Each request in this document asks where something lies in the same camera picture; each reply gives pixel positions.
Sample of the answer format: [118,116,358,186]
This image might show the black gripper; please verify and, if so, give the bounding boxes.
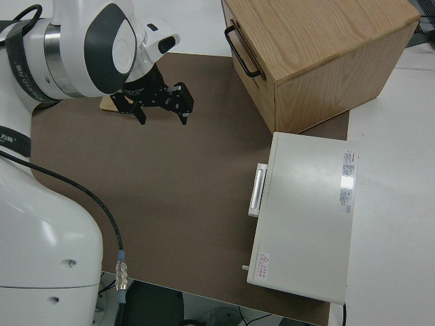
[109,67,195,126]

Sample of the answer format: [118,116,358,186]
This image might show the light wooden rack base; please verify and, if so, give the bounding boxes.
[99,96,120,113]

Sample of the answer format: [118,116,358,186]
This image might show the brown table mat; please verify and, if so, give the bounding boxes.
[29,52,351,326]

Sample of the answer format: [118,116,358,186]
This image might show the wooden drawer cabinet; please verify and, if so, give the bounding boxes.
[220,0,421,134]

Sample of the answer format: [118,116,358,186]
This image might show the white microwave oven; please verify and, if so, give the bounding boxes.
[241,131,360,305]

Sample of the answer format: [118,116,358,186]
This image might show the black equipment behind cabinet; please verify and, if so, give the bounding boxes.
[406,0,435,49]

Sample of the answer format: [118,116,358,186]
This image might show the black metal drawer handle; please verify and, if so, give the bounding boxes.
[224,26,262,78]

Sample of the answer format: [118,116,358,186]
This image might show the black cable with metal connector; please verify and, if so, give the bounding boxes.
[0,150,129,326]

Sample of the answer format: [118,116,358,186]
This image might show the white oven door handle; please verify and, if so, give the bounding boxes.
[247,163,268,217]

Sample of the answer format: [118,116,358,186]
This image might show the black cable loop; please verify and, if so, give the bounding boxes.
[0,4,44,45]

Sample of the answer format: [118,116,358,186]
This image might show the black floor cables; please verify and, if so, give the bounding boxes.
[183,304,275,326]

